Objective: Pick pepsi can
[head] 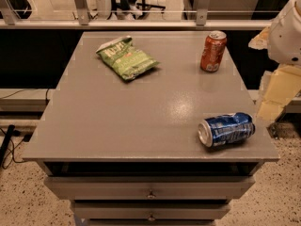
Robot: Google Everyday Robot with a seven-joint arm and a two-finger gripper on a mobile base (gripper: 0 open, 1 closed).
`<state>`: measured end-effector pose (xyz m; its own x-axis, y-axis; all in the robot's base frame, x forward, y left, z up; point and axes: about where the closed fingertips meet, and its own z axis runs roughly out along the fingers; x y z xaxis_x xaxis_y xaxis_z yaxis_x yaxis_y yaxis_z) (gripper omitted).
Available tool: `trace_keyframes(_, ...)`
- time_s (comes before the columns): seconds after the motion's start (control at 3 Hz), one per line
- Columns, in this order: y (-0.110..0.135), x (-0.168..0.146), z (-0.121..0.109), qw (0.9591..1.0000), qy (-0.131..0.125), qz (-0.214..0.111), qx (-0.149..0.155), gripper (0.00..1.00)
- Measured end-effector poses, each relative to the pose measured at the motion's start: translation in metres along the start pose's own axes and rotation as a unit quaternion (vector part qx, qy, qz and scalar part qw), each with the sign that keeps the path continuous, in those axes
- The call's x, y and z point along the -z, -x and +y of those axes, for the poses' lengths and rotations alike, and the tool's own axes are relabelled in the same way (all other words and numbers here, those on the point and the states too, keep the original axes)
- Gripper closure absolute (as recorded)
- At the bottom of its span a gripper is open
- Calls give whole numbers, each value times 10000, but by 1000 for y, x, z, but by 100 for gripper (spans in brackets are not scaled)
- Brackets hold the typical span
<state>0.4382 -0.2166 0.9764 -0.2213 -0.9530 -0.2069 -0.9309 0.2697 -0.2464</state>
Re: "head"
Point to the metal glass railing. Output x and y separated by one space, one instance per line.
156 14

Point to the grey drawer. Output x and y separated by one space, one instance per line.
203 188
150 211

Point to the orange soda can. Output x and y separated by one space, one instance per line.
214 48

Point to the blue pepsi can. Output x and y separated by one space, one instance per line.
225 129

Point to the green chip bag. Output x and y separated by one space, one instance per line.
124 59

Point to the lower grey drawer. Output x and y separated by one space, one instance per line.
150 211

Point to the grey drawer cabinet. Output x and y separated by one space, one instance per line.
97 125

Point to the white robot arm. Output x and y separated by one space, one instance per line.
284 39

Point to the upper grey drawer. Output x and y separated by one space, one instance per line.
203 188

